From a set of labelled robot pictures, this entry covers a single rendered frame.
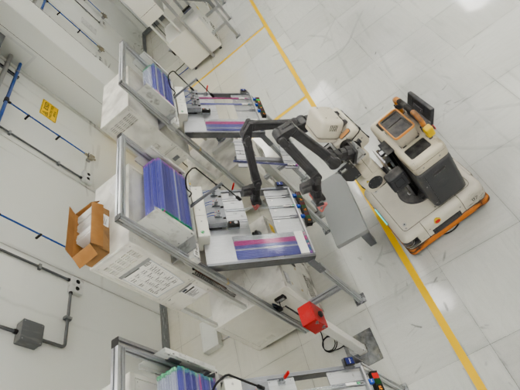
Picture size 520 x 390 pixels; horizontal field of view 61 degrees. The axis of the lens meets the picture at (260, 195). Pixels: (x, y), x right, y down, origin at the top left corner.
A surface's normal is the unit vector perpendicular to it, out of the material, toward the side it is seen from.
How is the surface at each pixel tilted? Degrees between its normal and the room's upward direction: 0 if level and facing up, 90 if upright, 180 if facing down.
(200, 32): 90
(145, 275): 88
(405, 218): 0
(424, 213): 0
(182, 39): 90
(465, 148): 0
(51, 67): 90
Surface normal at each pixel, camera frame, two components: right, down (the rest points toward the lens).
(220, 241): 0.11, -0.75
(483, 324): -0.58, -0.51
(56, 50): 0.22, 0.66
